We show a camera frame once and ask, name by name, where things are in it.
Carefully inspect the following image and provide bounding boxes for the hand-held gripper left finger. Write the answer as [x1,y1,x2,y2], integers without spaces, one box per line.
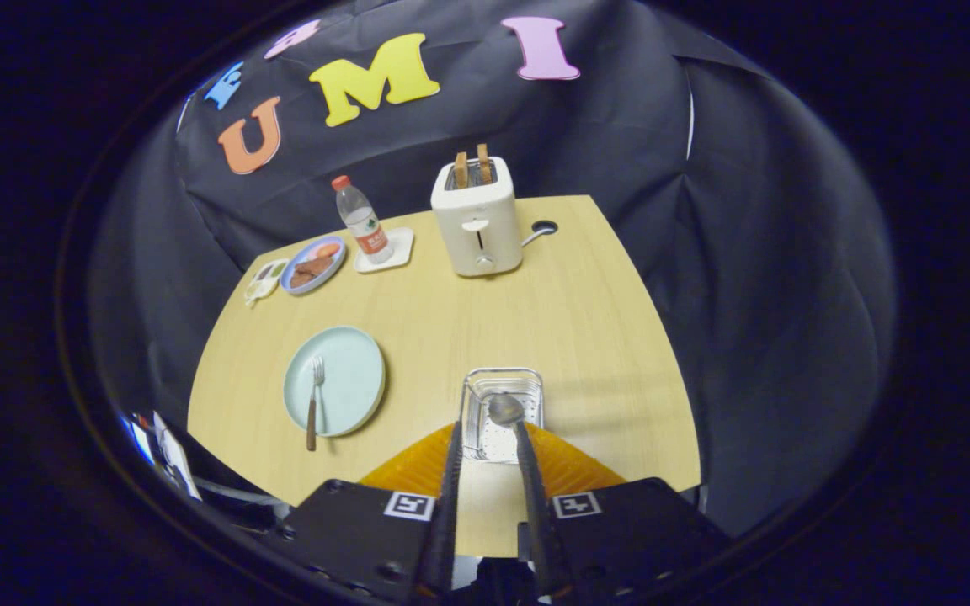
[270,421,465,606]

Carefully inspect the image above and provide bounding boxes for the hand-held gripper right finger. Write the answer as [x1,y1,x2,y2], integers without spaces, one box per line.
[512,419,734,603]

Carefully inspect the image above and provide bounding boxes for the metal spoon wooden handle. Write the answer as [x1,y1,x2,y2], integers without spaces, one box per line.
[488,392,536,460]

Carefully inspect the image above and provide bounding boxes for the metal fork wooden handle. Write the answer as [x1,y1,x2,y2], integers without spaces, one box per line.
[306,355,326,453]

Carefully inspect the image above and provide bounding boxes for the light green plate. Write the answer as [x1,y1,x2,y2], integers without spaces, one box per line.
[283,326,387,439]

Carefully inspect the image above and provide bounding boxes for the white paper sheet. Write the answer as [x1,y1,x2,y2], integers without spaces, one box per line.
[152,411,202,502]

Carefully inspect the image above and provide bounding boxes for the white square coaster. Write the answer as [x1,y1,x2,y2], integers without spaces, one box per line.
[354,226,415,274]

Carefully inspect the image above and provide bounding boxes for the blue plate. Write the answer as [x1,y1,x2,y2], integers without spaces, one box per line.
[280,235,348,296]

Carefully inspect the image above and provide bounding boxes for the brown meat pieces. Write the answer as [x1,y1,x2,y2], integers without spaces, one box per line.
[290,255,336,290]

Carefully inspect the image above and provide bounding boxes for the white condiment tray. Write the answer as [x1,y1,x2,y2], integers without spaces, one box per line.
[244,258,290,308]

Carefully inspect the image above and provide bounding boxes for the white toaster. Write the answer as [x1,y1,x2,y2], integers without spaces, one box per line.
[430,157,525,279]

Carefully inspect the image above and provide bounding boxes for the clear water bottle red cap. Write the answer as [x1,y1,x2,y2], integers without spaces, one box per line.
[332,174,396,266]

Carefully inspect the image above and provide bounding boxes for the blue lit device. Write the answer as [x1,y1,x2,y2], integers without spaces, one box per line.
[119,412,154,465]

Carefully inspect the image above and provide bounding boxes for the black backdrop cloth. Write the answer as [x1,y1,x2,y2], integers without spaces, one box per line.
[85,0,898,540]

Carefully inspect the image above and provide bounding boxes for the metal wire basket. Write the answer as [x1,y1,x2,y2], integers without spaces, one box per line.
[458,367,546,465]

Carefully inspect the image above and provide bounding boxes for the thin grey cable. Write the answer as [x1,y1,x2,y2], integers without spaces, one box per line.
[190,476,284,508]

